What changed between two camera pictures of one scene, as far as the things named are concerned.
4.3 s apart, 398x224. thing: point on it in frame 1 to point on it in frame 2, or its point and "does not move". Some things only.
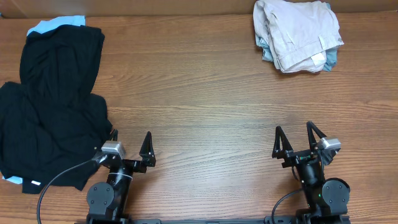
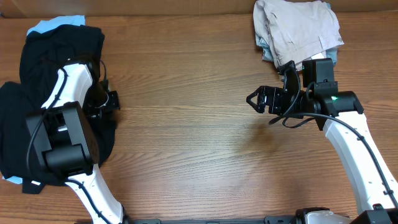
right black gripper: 295,155 to 275,93
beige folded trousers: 298,32 does not move
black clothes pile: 51,121 does not move
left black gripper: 145,151 to 107,113
